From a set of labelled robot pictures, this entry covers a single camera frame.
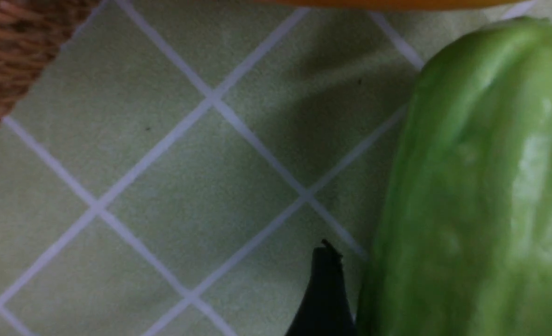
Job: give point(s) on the yellow orange toy mango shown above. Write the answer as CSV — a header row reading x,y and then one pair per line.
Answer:
x,y
395,5

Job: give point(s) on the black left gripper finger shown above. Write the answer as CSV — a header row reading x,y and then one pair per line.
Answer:
x,y
324,309

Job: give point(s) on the green checkered tablecloth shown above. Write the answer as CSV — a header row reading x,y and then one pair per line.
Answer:
x,y
172,171

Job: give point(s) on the green toy cucumber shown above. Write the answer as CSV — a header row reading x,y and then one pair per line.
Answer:
x,y
464,245

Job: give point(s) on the woven rattan basket green lining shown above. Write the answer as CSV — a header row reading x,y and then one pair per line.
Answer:
x,y
31,35

